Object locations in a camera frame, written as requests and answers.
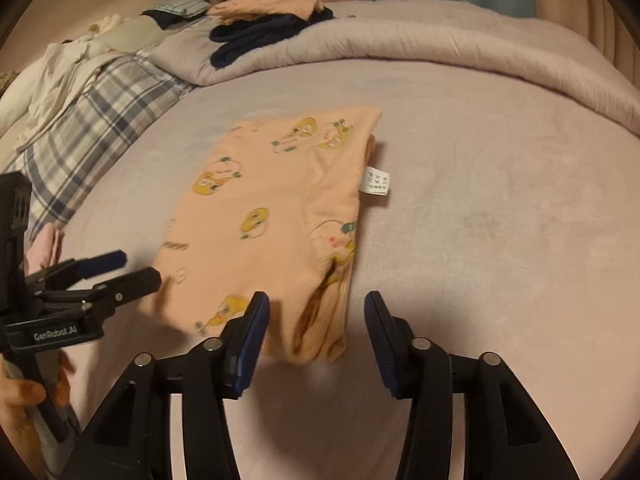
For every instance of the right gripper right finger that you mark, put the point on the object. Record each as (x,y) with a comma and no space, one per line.
(506,436)

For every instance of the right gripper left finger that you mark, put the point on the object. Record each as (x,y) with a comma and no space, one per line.
(128,436)

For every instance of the orange cartoon print shirt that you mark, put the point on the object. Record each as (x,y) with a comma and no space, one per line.
(274,209)

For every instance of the white crumpled clothes pile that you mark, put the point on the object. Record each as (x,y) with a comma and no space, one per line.
(33,100)

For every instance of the person's left hand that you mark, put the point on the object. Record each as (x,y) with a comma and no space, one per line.
(17,396)

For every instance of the pink small garment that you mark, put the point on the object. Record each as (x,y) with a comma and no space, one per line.
(45,250)

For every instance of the grey bed sheet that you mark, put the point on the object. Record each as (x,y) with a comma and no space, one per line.
(511,225)

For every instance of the plaid pillow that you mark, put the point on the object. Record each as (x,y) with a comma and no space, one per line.
(67,161)

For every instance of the dark navy garment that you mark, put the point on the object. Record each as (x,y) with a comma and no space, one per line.
(243,36)

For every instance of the striped folded cloth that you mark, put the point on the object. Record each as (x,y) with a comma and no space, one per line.
(173,12)

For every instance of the folded orange garment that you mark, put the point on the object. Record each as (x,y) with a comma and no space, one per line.
(230,11)

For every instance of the grey quilted duvet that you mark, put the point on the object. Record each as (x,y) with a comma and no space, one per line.
(445,32)

